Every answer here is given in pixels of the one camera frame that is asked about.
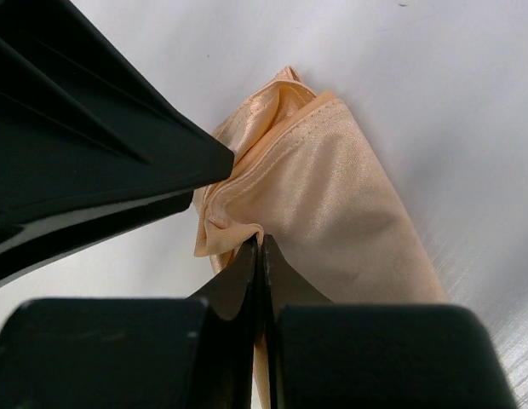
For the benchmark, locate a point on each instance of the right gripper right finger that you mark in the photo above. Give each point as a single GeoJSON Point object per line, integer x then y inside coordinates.
{"type": "Point", "coordinates": [323, 354]}

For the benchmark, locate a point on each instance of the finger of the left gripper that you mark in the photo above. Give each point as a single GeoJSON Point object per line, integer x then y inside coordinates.
{"type": "Point", "coordinates": [88, 148]}

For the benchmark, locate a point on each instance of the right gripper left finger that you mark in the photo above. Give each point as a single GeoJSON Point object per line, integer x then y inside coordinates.
{"type": "Point", "coordinates": [195, 352]}

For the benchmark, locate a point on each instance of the peach satin cloth napkin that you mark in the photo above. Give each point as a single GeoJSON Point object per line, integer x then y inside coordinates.
{"type": "Point", "coordinates": [304, 173]}

